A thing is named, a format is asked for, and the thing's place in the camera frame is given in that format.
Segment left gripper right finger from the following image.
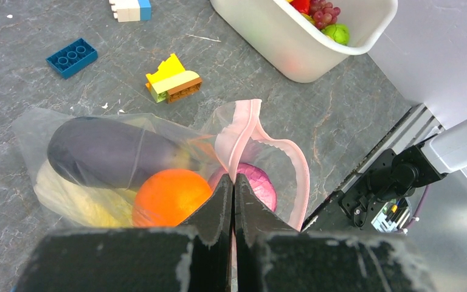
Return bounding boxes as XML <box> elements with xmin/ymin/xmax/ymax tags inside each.
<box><xmin>234</xmin><ymin>174</ymin><xmax>435</xmax><ymax>291</ymax></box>

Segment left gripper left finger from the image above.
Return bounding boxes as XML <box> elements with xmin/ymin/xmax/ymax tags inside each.
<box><xmin>14</xmin><ymin>175</ymin><xmax>234</xmax><ymax>291</ymax></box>

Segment orange toy fruit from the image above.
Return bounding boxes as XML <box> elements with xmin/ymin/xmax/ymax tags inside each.
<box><xmin>132</xmin><ymin>169</ymin><xmax>212</xmax><ymax>227</ymax></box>

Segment purple toy onion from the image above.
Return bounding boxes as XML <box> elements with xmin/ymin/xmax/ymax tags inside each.
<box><xmin>207</xmin><ymin>162</ymin><xmax>277</xmax><ymax>212</ymax></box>

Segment yellow toy cabbage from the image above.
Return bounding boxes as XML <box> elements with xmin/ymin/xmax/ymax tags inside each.
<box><xmin>33</xmin><ymin>161</ymin><xmax>136</xmax><ymax>228</ymax></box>

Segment purple toy eggplant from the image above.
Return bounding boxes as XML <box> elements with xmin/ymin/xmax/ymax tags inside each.
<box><xmin>47</xmin><ymin>117</ymin><xmax>199</xmax><ymax>190</ymax></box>

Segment clear zip top bag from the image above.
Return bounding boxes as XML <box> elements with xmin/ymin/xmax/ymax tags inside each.
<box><xmin>12</xmin><ymin>99</ymin><xmax>310</xmax><ymax>229</ymax></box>

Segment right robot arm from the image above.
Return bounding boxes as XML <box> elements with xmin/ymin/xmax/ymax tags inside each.
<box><xmin>339</xmin><ymin>120</ymin><xmax>467</xmax><ymax>233</ymax></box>

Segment orange green yellow block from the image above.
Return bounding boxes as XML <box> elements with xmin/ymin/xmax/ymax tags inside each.
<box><xmin>145</xmin><ymin>54</ymin><xmax>202</xmax><ymax>103</ymax></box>

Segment white plastic basket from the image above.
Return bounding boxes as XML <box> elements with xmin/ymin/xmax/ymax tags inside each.
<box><xmin>211</xmin><ymin>0</ymin><xmax>398</xmax><ymax>83</ymax></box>

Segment small green toy fruit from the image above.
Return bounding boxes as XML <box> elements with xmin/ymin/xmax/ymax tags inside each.
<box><xmin>322</xmin><ymin>23</ymin><xmax>350</xmax><ymax>46</ymax></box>

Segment dark blue flat block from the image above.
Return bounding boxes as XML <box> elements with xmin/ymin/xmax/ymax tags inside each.
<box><xmin>46</xmin><ymin>38</ymin><xmax>98</xmax><ymax>79</ymax></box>

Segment yellow green toy fruit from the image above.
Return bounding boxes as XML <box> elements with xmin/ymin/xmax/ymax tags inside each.
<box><xmin>301</xmin><ymin>13</ymin><xmax>316</xmax><ymax>25</ymax></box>

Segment purple toy grapes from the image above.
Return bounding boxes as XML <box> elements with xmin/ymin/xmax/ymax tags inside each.
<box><xmin>308</xmin><ymin>0</ymin><xmax>341</xmax><ymax>30</ymax></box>

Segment red orange toy mango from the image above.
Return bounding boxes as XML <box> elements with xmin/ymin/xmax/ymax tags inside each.
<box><xmin>288</xmin><ymin>0</ymin><xmax>311</xmax><ymax>15</ymax></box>

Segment white and blue block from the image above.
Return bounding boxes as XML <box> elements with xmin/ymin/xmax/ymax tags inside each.
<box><xmin>108</xmin><ymin>0</ymin><xmax>152</xmax><ymax>23</ymax></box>

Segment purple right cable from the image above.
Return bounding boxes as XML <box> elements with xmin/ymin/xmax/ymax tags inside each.
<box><xmin>398</xmin><ymin>157</ymin><xmax>467</xmax><ymax>232</ymax></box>

